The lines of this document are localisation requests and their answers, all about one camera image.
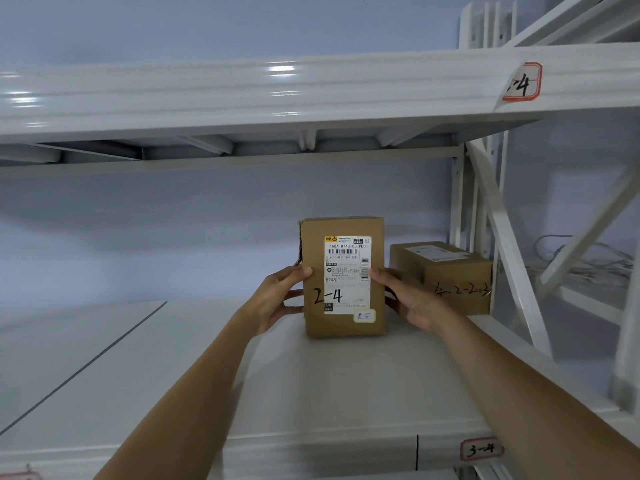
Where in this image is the person's right hand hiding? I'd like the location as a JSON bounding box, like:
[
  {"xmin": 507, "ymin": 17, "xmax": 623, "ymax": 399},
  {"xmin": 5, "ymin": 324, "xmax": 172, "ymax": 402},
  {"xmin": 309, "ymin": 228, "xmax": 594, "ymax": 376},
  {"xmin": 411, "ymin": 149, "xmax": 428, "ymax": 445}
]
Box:
[{"xmin": 369, "ymin": 267, "xmax": 451, "ymax": 335}]

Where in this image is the person's left hand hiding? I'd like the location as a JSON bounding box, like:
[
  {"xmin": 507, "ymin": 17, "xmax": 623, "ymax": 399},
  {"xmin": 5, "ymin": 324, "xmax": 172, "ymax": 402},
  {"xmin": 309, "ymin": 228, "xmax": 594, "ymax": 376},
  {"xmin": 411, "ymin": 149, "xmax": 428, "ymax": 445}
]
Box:
[{"xmin": 239, "ymin": 265, "xmax": 313, "ymax": 337}]

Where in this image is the tall cardboard box with label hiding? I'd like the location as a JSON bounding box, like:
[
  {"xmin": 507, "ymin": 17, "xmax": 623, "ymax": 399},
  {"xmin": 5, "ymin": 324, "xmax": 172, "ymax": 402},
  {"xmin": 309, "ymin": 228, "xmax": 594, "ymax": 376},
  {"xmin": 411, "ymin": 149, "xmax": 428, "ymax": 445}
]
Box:
[{"xmin": 298, "ymin": 216, "xmax": 387, "ymax": 339}]

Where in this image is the person's right forearm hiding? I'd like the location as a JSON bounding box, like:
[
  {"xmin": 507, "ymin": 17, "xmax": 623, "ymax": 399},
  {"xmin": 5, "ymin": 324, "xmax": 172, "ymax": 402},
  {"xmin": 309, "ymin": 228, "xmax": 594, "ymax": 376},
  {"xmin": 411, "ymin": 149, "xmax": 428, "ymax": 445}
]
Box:
[{"xmin": 430, "ymin": 307, "xmax": 640, "ymax": 480}]

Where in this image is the person's left forearm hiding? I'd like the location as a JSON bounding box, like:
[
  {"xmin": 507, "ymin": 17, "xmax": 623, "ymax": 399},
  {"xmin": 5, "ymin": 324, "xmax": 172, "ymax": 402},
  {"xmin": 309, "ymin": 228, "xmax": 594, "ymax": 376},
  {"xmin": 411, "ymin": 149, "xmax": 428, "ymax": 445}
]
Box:
[{"xmin": 92, "ymin": 307, "xmax": 261, "ymax": 480}]

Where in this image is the low cardboard box with label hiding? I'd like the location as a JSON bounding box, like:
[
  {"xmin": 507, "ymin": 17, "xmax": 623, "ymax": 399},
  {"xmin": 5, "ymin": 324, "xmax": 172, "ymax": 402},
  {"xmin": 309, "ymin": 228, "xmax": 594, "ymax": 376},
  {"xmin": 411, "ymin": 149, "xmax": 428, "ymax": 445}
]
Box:
[{"xmin": 389, "ymin": 241, "xmax": 494, "ymax": 316}]

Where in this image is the white metal shelving rack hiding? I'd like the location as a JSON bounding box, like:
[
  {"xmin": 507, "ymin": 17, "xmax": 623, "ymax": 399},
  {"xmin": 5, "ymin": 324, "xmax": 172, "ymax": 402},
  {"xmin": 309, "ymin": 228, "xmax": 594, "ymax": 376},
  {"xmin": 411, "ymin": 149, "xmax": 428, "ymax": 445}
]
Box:
[{"xmin": 0, "ymin": 0, "xmax": 640, "ymax": 480}]

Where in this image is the red-bordered shelf label sticker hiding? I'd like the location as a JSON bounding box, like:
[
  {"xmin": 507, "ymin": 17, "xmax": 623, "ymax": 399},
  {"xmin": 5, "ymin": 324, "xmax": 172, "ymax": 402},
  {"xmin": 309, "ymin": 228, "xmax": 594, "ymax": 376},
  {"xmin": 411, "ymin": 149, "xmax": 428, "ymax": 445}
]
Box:
[
  {"xmin": 500, "ymin": 62, "xmax": 543, "ymax": 102},
  {"xmin": 460, "ymin": 437, "xmax": 504, "ymax": 462}
]

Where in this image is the bundle of white cables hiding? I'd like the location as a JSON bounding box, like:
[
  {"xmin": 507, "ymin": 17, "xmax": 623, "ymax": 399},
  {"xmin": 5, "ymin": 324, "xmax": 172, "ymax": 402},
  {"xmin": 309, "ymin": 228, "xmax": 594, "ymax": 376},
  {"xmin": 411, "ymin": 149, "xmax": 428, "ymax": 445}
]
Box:
[{"xmin": 525, "ymin": 234, "xmax": 636, "ymax": 295}]

